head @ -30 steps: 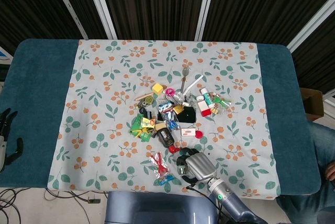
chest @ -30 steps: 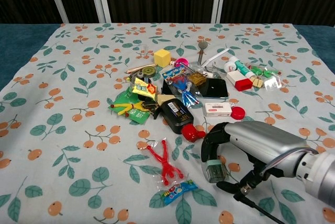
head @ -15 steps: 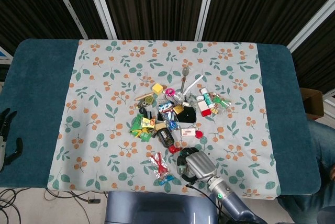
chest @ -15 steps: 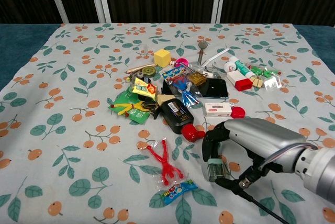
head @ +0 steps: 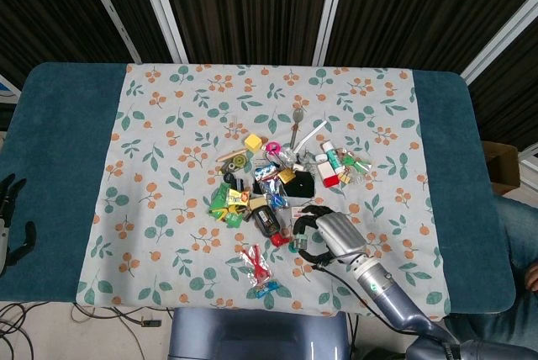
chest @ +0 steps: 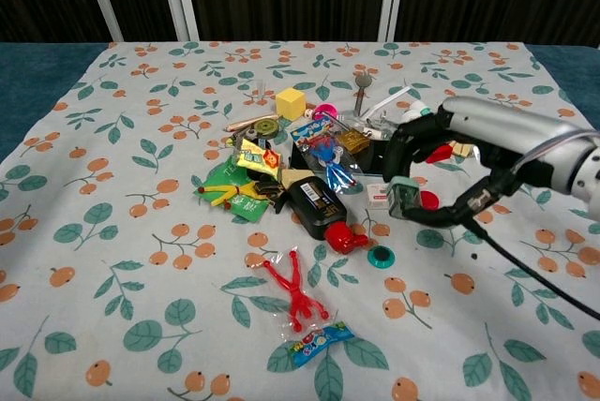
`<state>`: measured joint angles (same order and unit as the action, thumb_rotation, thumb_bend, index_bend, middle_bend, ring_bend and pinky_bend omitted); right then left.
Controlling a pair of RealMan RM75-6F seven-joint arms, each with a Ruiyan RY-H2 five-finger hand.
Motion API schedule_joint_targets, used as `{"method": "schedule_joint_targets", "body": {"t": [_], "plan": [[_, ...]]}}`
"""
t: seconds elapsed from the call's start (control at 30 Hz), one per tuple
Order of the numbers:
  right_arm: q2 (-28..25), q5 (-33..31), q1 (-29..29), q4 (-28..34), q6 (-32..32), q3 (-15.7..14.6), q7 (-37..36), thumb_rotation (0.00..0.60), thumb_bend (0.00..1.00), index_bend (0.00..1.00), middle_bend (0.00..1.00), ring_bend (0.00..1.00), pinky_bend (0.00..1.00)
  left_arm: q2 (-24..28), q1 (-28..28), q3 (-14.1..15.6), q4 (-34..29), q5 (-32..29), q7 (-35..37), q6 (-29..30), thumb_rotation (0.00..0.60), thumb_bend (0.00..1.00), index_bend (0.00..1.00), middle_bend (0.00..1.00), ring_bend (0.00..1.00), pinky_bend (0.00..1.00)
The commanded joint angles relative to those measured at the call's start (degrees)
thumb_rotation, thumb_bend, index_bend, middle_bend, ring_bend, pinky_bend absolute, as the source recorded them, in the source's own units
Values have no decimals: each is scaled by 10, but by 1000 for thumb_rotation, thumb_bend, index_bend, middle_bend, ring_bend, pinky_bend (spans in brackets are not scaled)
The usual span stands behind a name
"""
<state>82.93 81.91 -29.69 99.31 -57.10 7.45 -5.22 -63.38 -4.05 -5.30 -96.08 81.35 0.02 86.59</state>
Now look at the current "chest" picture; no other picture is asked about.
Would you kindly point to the yellow sticky man toy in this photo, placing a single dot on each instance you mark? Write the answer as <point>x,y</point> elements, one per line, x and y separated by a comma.
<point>225,196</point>

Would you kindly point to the green round tape roll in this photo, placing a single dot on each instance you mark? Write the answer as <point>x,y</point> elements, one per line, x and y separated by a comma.
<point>263,129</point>

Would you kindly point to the blue candy packet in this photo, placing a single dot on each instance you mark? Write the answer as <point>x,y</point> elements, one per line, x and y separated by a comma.
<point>319,342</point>

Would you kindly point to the small clear plastic tube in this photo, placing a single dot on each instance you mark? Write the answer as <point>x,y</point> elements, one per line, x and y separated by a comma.
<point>260,88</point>

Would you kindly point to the black bottle with red cap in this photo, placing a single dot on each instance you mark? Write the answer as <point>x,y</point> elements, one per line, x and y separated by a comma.
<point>316,206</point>

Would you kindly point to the white plastic strip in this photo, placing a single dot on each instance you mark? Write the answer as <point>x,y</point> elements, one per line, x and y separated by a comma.
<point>391,102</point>

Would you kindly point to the red round disc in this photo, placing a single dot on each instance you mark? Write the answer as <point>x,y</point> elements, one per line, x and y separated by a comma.
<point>430,200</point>

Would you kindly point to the beige wooden clips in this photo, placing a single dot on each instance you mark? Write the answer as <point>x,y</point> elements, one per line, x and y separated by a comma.
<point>463,149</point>

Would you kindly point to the wooden stick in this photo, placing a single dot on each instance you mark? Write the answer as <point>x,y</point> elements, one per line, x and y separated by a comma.
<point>250,123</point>

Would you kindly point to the green tea packet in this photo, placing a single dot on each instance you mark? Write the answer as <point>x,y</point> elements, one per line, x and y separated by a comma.
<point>225,176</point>

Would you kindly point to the floral leaf print tablecloth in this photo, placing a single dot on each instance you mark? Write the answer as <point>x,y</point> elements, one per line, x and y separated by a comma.
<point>117,213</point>

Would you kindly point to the white tube with green label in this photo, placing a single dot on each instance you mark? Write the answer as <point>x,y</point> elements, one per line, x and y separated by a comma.
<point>412,113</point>

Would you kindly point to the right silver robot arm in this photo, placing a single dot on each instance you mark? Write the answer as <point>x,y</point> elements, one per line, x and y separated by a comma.
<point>588,181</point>

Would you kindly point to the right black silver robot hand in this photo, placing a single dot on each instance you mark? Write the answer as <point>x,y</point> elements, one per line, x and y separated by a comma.
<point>506,134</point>

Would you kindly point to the yellow snack packet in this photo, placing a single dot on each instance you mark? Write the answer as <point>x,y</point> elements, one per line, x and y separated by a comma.
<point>258,155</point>

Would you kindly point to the teal round cap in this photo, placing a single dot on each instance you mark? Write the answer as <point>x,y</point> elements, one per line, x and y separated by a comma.
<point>380,257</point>

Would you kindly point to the white label tag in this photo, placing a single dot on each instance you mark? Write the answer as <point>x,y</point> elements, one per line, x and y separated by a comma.
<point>377,196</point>

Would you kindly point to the brass padlock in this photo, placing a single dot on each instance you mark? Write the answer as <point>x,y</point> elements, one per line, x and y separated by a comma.
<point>354,141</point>

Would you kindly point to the blue figure toy bag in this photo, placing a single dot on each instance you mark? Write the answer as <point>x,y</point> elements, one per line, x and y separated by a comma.
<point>328,155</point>

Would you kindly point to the yellow foam cube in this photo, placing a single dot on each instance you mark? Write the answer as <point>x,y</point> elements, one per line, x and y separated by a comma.
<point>289,103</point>

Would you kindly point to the red sticky man toy bag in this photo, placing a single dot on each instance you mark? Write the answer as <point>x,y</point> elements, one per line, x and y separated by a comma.
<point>300,298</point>

